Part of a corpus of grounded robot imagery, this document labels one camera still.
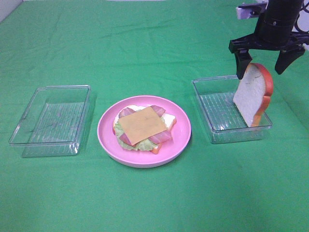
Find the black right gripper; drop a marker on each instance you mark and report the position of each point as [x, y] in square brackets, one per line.
[269, 34]

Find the toy bread slice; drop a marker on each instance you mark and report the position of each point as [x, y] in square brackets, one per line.
[253, 94]
[169, 120]

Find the toy bacon strip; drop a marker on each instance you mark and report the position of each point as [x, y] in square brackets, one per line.
[161, 137]
[141, 124]

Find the yellow toy cheese slice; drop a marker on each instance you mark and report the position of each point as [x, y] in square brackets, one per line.
[142, 125]

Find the green lettuce leaf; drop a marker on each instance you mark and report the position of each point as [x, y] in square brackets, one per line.
[144, 145]

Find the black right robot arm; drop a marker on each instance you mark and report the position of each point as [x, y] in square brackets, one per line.
[286, 9]

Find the right clear plastic tray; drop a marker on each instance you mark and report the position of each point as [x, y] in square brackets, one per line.
[223, 122]

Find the clear plastic tray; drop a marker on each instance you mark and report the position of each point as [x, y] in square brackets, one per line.
[53, 122]
[223, 122]

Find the pink round plate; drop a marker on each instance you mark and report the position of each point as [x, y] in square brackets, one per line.
[181, 133]

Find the green tablecloth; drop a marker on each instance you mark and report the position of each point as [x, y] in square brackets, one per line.
[123, 49]

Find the left clear plastic tray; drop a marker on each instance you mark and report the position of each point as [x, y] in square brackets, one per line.
[53, 122]

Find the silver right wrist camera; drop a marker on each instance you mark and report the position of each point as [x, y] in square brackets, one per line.
[250, 10]

